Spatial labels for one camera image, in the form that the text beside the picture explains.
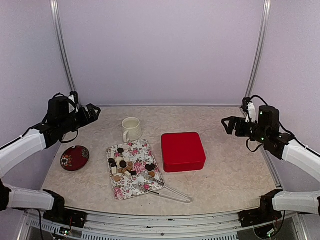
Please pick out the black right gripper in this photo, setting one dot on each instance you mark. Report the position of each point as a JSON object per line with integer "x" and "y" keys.
{"x": 240, "y": 121}

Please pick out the white ribbed ceramic mug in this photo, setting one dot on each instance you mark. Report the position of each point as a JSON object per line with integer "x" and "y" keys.
{"x": 131, "y": 129}

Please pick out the metal tongs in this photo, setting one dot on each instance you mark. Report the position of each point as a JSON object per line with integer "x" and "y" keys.
{"x": 159, "y": 188}

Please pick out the red floral vase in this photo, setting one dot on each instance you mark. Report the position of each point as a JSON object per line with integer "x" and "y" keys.
{"x": 74, "y": 158}

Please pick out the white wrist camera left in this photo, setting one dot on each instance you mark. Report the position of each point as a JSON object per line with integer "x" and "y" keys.
{"x": 73, "y": 102}

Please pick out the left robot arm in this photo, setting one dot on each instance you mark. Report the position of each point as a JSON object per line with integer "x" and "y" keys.
{"x": 11, "y": 197}

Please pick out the dark round fluted chocolate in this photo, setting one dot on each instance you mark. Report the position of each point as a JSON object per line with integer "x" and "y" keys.
{"x": 120, "y": 150}

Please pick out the aluminium frame post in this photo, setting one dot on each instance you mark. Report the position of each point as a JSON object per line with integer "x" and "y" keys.
{"x": 259, "y": 47}
{"x": 54, "y": 6}

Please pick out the aluminium front rail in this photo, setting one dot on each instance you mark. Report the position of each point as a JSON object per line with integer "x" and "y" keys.
{"x": 112, "y": 226}

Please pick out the caramel ridged oval chocolate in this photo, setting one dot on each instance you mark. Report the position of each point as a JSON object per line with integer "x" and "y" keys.
{"x": 151, "y": 173}

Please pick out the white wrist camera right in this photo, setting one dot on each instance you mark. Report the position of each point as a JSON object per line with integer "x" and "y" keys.
{"x": 249, "y": 109}

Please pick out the floral rectangular tray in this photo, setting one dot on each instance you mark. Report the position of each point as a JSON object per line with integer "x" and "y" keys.
{"x": 126, "y": 168}

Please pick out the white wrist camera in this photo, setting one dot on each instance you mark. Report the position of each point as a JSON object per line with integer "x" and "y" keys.
{"x": 249, "y": 109}
{"x": 73, "y": 102}

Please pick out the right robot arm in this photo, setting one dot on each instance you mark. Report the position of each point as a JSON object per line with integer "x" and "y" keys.
{"x": 283, "y": 146}

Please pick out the right aluminium frame post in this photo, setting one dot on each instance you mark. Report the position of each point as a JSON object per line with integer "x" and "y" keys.
{"x": 259, "y": 47}

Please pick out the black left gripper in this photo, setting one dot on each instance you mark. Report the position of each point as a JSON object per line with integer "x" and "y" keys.
{"x": 86, "y": 119}

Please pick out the left aluminium frame post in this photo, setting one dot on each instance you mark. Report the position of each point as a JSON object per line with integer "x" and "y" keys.
{"x": 54, "y": 6}

